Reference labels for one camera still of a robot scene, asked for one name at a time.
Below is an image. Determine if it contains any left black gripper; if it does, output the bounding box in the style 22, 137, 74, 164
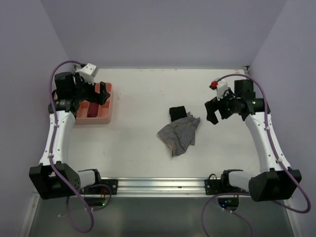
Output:
72, 72, 110, 105

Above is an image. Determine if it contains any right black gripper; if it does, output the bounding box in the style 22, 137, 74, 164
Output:
205, 86, 240, 124

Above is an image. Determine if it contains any grey striped underwear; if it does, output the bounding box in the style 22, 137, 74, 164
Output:
158, 112, 201, 157

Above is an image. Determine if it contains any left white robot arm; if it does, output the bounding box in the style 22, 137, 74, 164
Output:
29, 72, 110, 199

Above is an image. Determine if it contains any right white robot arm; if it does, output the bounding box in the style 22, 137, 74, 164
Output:
205, 79, 302, 201

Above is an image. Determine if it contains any dark red rolled underwear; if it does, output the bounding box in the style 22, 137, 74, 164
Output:
87, 103, 99, 118

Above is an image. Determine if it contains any black underwear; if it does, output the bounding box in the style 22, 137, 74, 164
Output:
169, 106, 187, 122

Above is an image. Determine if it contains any pink divided organizer tray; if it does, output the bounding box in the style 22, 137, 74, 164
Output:
53, 82, 113, 125

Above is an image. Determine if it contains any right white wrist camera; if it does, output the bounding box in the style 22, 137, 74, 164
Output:
209, 79, 229, 101

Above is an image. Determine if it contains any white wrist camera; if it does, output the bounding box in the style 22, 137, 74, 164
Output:
79, 63, 98, 84
209, 79, 229, 101

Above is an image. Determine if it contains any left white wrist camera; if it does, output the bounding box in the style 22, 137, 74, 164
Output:
79, 63, 98, 84

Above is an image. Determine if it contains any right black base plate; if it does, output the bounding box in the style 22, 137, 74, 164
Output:
204, 174, 247, 196

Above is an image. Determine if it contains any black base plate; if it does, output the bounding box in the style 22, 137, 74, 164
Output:
80, 179, 119, 196
204, 174, 247, 196

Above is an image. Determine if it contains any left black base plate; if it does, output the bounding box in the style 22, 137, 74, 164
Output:
80, 179, 119, 196

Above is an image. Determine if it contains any aluminium mounting rail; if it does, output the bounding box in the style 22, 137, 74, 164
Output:
98, 176, 228, 197

